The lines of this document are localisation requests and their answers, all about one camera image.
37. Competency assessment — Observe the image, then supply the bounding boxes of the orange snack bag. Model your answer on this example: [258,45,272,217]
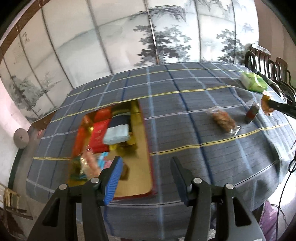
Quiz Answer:
[261,90,274,115]

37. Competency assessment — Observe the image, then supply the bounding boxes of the teal small snack wrapper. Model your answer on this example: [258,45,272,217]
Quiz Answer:
[97,152,109,169]

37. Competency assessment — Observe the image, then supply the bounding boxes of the grey plaid tablecloth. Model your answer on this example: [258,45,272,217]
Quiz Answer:
[26,62,295,240]

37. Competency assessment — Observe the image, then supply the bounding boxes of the blue-ended clear candy packet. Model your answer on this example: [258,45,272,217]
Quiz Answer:
[70,156,87,181]

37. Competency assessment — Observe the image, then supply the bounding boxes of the painted folding screen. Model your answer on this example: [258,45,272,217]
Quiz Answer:
[1,1,259,122]

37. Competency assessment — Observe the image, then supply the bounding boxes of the green tissue pack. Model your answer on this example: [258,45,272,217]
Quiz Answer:
[240,71,268,93]

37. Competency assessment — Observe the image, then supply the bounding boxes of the dark wooden chair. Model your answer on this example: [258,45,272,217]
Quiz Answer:
[244,44,295,106]

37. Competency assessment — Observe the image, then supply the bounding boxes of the navy and pale blue pack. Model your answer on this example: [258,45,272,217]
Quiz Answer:
[103,114,130,145]

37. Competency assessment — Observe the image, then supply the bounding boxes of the pink white patterned pack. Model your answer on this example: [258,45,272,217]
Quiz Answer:
[103,160,112,169]

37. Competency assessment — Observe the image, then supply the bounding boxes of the clear bag orange puffs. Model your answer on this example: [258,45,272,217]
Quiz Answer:
[80,149,101,180]

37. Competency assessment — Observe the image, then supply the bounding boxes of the clear bag fried dough twists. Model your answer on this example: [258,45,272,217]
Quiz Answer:
[206,106,241,136]

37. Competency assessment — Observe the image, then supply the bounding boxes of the red gold-lettered snack pack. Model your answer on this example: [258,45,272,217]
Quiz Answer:
[89,119,110,153]

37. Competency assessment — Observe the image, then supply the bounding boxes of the red toffee tin gold interior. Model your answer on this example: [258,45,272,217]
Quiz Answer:
[68,99,156,199]

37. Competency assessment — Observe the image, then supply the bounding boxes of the folded wooden chair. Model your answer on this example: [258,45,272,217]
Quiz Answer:
[1,184,34,240]

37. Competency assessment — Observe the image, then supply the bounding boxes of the silver red foil snack pack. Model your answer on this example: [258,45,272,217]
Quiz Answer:
[244,102,260,124]

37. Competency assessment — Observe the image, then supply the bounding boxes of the round grey stone disc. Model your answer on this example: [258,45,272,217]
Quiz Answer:
[13,128,30,149]

